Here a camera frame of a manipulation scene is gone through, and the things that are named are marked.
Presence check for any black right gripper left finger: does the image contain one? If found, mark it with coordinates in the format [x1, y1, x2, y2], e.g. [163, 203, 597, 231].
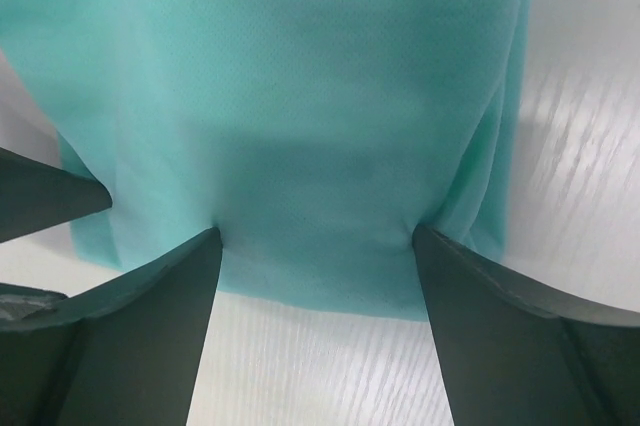
[1, 228, 222, 425]

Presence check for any teal t shirt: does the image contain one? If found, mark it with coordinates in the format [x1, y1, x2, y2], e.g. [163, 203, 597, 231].
[1, 0, 530, 320]

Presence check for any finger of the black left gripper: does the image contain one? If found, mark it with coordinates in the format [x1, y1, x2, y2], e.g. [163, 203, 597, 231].
[1, 149, 112, 245]

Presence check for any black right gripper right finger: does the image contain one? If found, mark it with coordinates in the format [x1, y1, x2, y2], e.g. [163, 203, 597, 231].
[412, 225, 639, 425]

